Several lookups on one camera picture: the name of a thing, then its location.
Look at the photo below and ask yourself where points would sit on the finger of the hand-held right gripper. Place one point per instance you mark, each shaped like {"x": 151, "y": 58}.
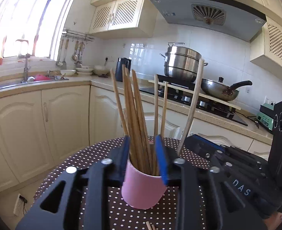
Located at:
{"x": 203, "y": 148}
{"x": 246, "y": 160}

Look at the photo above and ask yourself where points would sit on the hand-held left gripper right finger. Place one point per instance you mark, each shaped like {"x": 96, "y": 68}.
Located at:
{"x": 160, "y": 158}

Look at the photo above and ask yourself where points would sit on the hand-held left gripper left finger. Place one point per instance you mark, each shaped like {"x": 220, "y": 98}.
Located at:
{"x": 126, "y": 153}

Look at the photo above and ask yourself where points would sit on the bunch of wooden chopsticks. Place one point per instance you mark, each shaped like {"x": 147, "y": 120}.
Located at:
{"x": 133, "y": 124}

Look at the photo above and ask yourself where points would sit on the pink cup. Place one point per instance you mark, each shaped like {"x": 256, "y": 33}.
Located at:
{"x": 141, "y": 191}

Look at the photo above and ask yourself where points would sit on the person's right hand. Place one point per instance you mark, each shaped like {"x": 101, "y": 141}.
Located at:
{"x": 275, "y": 224}

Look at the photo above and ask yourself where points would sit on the black gas stove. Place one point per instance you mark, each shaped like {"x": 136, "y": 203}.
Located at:
{"x": 215, "y": 110}

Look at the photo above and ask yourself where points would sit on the round table brown dotted cloth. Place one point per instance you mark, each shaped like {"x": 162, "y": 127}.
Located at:
{"x": 83, "y": 153}

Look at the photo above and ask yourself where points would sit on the green appliance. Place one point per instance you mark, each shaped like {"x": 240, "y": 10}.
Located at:
{"x": 264, "y": 119}

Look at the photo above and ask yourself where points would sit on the dark kettle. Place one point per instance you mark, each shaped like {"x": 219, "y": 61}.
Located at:
{"x": 120, "y": 70}

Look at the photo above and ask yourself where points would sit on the white serving bowl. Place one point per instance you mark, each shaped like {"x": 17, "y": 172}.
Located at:
{"x": 102, "y": 70}

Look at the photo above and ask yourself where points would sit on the steel stockpot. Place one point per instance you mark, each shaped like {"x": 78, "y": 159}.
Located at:
{"x": 181, "y": 62}

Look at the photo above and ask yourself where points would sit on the cream base cabinet run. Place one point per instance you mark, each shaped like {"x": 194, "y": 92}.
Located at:
{"x": 23, "y": 129}

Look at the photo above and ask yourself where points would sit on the hanging metal spatula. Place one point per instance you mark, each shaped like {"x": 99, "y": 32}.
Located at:
{"x": 64, "y": 64}

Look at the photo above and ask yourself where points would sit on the hanging metal spoon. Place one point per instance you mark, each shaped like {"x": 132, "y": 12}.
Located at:
{"x": 75, "y": 56}

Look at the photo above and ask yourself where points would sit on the hanging metal ladle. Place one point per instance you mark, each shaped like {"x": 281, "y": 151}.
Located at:
{"x": 59, "y": 63}

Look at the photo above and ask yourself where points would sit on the red basin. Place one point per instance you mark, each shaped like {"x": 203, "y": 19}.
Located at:
{"x": 41, "y": 77}

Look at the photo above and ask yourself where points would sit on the metal sink faucet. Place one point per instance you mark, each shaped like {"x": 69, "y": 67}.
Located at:
{"x": 26, "y": 69}

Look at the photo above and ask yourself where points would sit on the steel sink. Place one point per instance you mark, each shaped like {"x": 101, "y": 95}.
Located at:
{"x": 11, "y": 83}

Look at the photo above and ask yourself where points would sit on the grey range hood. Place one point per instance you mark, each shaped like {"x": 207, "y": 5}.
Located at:
{"x": 179, "y": 7}

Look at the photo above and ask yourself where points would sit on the window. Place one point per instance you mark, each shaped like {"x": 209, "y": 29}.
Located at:
{"x": 23, "y": 16}

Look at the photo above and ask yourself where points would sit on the wall power socket with plug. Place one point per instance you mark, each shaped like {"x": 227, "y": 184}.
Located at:
{"x": 18, "y": 204}

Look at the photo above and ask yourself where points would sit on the cream lattice wall cabinet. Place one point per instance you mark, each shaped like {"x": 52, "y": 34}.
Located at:
{"x": 121, "y": 16}
{"x": 275, "y": 43}

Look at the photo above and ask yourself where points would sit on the metal utensil rail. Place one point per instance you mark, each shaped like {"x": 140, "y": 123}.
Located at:
{"x": 78, "y": 34}

